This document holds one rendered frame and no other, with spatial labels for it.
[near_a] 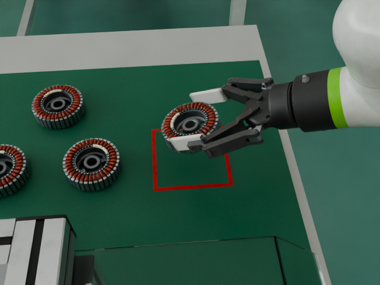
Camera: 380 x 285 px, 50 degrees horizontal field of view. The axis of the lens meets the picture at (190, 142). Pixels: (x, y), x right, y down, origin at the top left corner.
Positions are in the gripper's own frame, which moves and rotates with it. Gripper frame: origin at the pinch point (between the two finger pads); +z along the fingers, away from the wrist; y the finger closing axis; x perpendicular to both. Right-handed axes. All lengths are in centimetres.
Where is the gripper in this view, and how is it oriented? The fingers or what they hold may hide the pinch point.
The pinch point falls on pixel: (192, 120)
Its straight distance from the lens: 77.2
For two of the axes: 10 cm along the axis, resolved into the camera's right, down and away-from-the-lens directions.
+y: 3.0, -7.5, 6.0
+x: -4.6, -6.6, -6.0
